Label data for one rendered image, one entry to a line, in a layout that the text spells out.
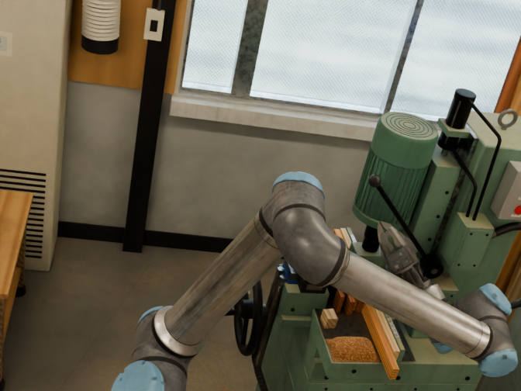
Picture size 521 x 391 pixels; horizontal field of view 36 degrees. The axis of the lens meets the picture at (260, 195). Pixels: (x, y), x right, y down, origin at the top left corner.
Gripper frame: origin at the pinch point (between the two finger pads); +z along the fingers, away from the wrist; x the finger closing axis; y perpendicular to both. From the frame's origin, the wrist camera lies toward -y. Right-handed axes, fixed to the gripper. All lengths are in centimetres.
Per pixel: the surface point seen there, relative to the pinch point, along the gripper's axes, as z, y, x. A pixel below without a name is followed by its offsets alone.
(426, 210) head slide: 0.9, -21.2, -11.6
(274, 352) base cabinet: -8, -62, 60
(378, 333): -22.9, -22.8, 18.9
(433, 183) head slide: 5.6, -15.5, -17.4
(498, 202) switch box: -7.9, -20.3, -30.2
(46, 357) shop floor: 38, -80, 152
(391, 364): -32.1, -14.9, 18.9
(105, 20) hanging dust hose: 139, -61, 57
